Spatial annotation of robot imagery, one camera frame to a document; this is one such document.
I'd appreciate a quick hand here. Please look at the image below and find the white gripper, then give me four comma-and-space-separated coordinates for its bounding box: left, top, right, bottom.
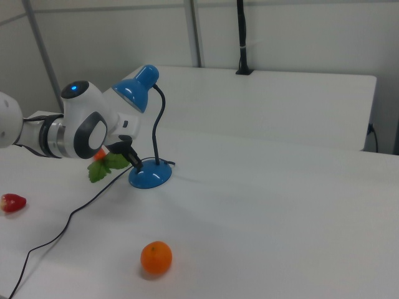
105, 111, 145, 171

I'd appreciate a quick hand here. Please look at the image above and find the blue desk lamp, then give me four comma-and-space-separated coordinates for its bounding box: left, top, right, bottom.
111, 64, 173, 189

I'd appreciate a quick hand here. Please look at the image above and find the orange toy carrot with leaves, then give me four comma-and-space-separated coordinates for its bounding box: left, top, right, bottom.
87, 148, 131, 184

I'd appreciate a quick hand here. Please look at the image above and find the orange mandarin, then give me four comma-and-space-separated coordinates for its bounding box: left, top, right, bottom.
140, 240, 173, 275

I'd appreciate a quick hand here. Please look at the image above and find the red strawberry toy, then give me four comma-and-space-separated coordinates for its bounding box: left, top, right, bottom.
0, 192, 27, 214

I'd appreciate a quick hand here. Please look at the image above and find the white adjacent table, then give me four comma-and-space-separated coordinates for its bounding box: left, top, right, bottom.
29, 64, 378, 152

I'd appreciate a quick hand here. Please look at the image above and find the black pole with table clamp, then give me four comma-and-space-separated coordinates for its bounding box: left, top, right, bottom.
234, 0, 254, 76

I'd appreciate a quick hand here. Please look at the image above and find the black lamp power cable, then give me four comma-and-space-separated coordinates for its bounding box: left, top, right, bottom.
7, 158, 176, 299

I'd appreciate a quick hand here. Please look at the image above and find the grey partition post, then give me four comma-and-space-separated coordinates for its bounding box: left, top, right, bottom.
22, 0, 64, 112
183, 0, 204, 68

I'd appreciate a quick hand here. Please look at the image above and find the black wall cable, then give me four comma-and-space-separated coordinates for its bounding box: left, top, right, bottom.
367, 123, 380, 154

